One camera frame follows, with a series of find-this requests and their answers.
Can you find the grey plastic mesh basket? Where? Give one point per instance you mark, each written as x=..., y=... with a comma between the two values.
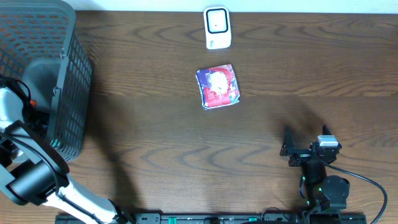
x=40, y=47

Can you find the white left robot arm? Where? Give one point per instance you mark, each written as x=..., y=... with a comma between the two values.
x=34, y=172

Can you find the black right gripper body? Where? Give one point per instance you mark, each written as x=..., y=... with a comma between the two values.
x=301, y=155

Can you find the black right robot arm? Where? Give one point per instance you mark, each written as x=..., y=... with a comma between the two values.
x=326, y=195

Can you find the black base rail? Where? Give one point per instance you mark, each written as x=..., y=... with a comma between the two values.
x=155, y=218

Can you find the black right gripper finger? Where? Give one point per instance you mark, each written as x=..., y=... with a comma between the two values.
x=325, y=130
x=287, y=148

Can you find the white barcode scanner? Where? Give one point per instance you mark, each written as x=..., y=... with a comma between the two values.
x=217, y=27

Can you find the purple red sanitary pad pack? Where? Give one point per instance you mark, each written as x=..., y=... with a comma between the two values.
x=218, y=87

